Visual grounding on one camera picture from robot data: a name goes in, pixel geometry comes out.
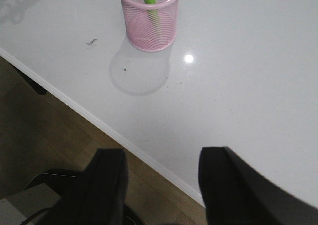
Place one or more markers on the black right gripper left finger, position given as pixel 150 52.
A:
pixel 97 198

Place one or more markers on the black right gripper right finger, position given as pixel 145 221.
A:
pixel 236 194

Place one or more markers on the black robot base device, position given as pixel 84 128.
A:
pixel 29 206

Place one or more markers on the pink mesh pen holder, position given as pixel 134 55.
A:
pixel 150 24

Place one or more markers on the black table leg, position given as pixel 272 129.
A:
pixel 34 85

